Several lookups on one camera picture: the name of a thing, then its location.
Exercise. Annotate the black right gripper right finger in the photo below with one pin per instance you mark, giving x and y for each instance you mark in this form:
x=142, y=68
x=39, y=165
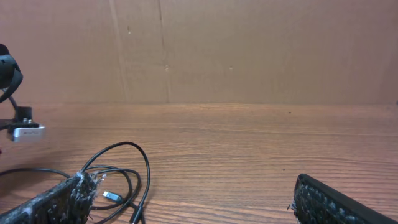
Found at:
x=317, y=203

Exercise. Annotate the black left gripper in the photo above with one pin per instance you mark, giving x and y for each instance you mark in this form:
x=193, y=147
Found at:
x=22, y=119

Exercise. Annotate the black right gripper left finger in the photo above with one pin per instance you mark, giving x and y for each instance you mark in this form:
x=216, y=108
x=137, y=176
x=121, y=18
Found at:
x=68, y=202

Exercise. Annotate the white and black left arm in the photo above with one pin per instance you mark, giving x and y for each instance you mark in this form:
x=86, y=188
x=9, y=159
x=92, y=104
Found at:
x=11, y=78

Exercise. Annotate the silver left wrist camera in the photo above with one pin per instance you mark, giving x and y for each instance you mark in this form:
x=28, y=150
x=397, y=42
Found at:
x=26, y=134

